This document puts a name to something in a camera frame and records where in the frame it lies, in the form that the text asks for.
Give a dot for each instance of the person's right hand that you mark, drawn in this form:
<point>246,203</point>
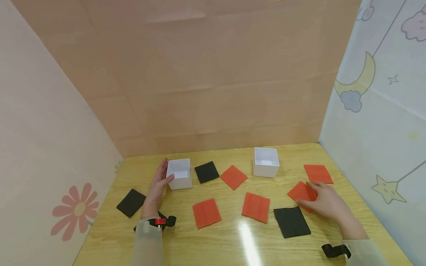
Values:
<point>329,205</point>

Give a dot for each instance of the person's left hand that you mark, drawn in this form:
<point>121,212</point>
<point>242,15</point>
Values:
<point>154,195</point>

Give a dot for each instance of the person's left thumb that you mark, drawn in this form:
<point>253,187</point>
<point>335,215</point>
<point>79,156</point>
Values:
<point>168,178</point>

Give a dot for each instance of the person's left fingers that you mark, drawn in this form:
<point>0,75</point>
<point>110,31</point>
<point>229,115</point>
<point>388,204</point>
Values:
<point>162,169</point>

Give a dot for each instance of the person's right thumb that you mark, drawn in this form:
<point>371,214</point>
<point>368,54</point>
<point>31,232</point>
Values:
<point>304,202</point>

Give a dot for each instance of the person's right fingers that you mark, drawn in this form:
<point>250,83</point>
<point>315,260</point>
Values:
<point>316,186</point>

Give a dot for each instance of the red square sheet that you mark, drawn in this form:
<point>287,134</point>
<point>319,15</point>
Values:
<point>206,213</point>
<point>318,173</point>
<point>233,177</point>
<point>299,193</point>
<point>256,207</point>

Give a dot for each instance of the white box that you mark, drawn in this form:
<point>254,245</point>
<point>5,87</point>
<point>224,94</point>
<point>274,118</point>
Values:
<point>181,177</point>
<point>266,166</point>

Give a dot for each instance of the person's right forearm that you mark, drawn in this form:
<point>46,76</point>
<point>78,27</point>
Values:
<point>361,244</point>

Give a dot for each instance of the person's left forearm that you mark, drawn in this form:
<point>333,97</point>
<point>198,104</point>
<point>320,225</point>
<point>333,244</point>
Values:
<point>148,244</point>

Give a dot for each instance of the black square sheet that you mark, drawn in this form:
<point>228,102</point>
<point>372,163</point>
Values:
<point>206,172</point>
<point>292,221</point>
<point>131,202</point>

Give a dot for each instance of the black wrist band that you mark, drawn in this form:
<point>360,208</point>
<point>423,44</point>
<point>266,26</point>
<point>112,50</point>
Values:
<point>334,251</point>
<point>159,222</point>

